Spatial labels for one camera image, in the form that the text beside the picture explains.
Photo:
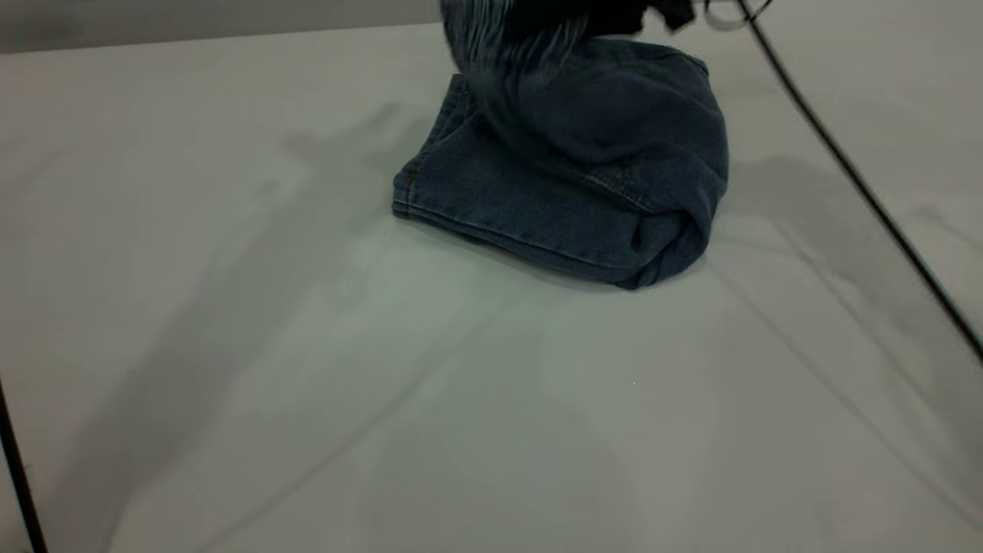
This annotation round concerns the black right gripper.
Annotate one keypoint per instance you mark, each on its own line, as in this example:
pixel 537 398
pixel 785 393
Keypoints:
pixel 622 15

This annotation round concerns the blue denim shorts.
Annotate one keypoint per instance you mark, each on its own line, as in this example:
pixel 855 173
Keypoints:
pixel 576 153

